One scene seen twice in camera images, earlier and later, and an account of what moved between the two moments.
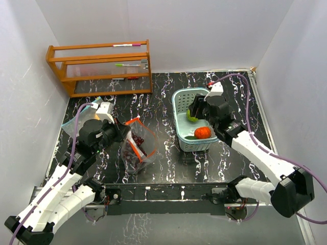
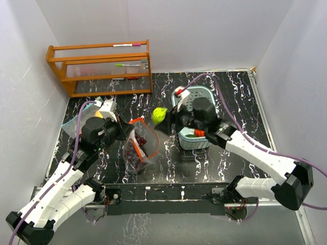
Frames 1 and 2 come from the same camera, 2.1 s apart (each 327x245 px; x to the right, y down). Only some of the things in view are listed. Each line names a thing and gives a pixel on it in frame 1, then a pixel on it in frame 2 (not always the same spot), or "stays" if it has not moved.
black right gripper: (195, 108) -> (170, 118)
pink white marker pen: (126, 45) stays
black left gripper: (120, 129) stays
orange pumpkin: (202, 132) stays
